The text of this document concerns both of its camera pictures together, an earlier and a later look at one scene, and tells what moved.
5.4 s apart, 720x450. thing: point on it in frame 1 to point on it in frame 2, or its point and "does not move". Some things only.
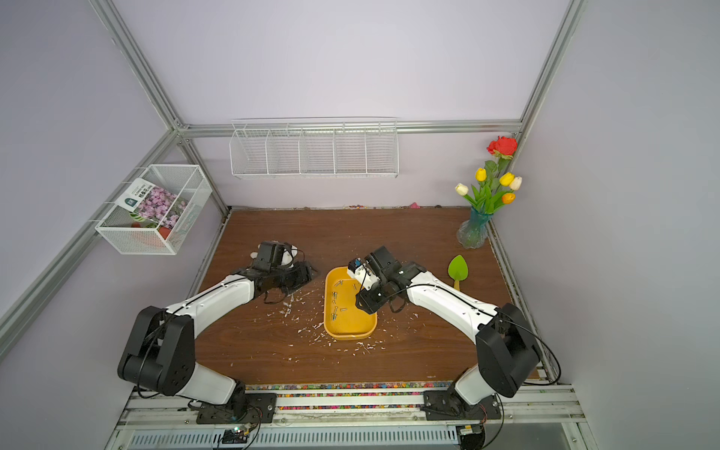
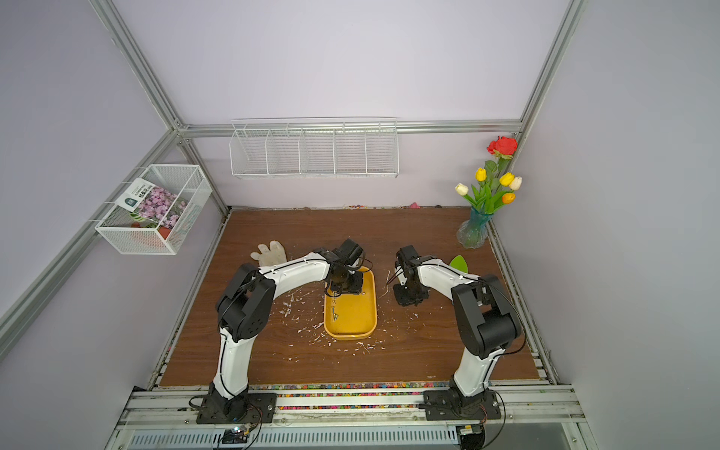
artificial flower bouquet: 494,185 does not move
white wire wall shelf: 306,148 does not move
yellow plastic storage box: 343,319 does not move
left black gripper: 304,276 to 356,288
